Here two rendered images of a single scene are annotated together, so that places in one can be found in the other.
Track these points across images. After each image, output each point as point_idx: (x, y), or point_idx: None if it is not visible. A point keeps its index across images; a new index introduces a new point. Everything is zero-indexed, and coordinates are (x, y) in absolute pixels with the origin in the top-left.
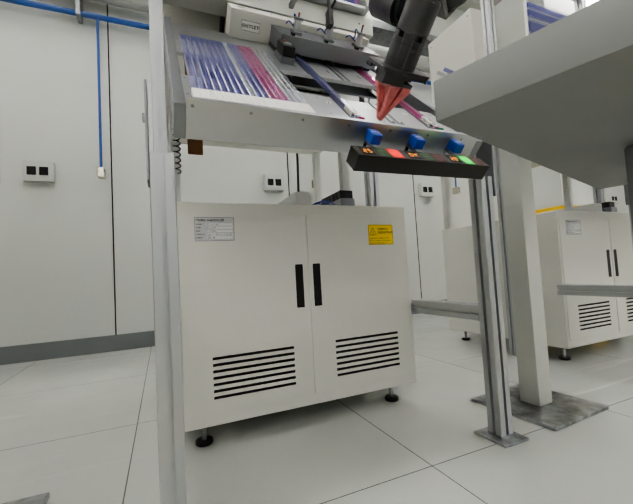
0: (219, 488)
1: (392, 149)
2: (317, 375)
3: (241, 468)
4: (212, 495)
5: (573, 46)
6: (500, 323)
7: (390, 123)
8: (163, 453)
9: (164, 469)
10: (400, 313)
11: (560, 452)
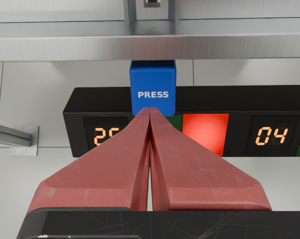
0: (56, 101)
1: (209, 116)
2: None
3: (74, 84)
4: (50, 106)
5: None
6: None
7: (267, 41)
8: None
9: None
10: None
11: (293, 179)
